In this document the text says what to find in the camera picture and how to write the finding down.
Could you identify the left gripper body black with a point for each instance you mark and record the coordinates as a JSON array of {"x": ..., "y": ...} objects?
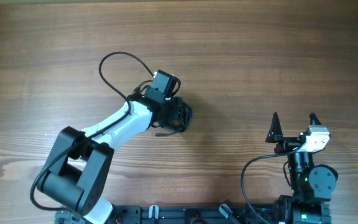
[{"x": 173, "y": 107}]

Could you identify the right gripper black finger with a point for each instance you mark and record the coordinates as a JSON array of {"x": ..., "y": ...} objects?
[
  {"x": 275, "y": 134},
  {"x": 314, "y": 120}
]

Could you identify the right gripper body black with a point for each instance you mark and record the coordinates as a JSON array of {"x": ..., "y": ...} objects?
[{"x": 291, "y": 140}]

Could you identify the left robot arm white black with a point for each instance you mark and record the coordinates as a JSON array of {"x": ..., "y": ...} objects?
[{"x": 77, "y": 167}]

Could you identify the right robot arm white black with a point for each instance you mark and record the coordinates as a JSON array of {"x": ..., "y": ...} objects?
[{"x": 311, "y": 185}]

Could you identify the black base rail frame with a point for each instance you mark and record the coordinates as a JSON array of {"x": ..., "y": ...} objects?
[{"x": 270, "y": 212}]

